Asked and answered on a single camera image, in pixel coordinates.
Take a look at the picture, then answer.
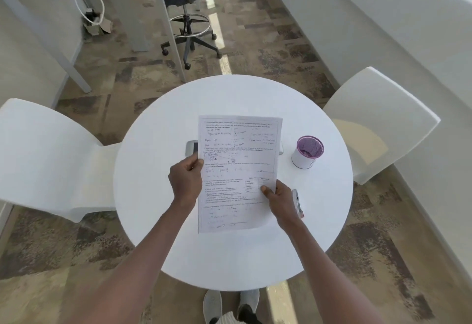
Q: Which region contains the white red stapler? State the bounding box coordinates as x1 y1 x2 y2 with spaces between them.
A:
292 189 305 220

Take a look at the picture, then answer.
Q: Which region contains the person's left grey shoe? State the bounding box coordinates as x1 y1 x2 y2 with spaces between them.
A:
203 290 223 324

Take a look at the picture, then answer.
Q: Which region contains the person's left forearm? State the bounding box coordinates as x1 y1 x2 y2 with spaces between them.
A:
69 198 200 324

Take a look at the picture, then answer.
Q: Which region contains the person's right grey shoe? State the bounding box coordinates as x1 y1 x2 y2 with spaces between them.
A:
239 289 260 317

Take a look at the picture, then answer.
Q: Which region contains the white cup with purple liner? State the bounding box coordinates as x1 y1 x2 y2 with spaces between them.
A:
291 135 325 170

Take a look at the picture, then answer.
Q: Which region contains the person's striped trouser leg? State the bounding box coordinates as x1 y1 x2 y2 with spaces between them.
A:
217 304 263 324

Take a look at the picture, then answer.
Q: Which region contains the printed paper sheet with handwriting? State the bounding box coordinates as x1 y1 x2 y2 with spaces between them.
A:
198 115 283 235

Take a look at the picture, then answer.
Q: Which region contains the white plastic chair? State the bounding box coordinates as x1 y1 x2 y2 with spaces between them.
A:
323 66 441 185
0 98 123 223

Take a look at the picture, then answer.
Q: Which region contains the person's right hand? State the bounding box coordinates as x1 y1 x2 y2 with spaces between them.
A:
260 179 305 231

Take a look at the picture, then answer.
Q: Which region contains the person's left hand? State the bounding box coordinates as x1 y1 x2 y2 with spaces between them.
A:
168 153 204 210

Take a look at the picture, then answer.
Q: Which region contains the person's right forearm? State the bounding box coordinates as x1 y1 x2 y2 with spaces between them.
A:
278 217 392 324

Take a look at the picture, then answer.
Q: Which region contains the person's grey shoe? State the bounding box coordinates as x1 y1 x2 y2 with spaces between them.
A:
239 289 260 317
203 290 223 324

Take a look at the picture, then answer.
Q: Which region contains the brown cardboard piece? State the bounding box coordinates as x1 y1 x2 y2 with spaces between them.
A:
86 17 113 37

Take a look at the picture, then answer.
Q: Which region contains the white desk with legs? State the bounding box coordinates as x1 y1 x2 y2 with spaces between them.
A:
0 0 189 94

